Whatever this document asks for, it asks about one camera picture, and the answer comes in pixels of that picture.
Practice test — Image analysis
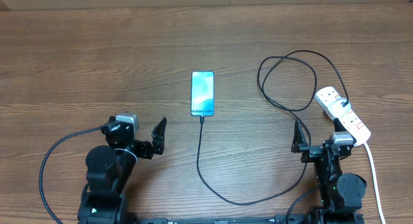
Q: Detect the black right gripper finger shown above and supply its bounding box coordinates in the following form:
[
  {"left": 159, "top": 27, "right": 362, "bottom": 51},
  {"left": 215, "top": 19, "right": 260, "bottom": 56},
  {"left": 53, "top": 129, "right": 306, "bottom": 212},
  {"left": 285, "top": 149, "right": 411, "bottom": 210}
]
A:
[
  {"left": 333, "top": 118, "right": 347, "bottom": 132},
  {"left": 292, "top": 121, "right": 307, "bottom": 147}
]

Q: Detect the white power strip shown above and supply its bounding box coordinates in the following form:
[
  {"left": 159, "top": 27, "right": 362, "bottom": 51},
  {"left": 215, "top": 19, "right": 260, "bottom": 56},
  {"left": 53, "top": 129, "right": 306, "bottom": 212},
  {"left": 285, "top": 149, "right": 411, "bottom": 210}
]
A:
[{"left": 315, "top": 87, "right": 371, "bottom": 147}]

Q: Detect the blue Galaxy smartphone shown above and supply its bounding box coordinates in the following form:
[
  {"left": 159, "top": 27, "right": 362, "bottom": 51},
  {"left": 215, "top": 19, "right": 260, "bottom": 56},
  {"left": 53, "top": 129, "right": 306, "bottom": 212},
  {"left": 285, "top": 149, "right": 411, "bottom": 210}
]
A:
[{"left": 190, "top": 71, "right": 214, "bottom": 116}]

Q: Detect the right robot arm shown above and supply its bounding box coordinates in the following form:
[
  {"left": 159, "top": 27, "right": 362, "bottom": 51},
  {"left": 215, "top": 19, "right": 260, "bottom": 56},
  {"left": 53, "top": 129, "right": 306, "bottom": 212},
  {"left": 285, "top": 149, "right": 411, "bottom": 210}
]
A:
[{"left": 285, "top": 119, "right": 367, "bottom": 223}]

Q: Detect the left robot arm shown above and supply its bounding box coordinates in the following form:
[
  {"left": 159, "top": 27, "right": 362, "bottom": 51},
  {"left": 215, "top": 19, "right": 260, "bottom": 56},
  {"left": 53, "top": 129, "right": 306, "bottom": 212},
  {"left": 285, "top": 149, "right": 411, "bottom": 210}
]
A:
[{"left": 77, "top": 114, "right": 167, "bottom": 224}]

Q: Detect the white charger plug adapter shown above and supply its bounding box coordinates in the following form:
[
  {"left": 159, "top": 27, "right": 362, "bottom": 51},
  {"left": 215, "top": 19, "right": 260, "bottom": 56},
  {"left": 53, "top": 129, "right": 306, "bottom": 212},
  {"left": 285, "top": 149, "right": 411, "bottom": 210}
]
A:
[{"left": 327, "top": 98, "right": 351, "bottom": 119}]

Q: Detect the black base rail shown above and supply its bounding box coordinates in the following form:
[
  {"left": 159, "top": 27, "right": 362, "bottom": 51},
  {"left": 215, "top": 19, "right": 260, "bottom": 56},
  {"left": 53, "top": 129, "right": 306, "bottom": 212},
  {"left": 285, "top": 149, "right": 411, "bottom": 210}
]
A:
[{"left": 78, "top": 213, "right": 365, "bottom": 224}]

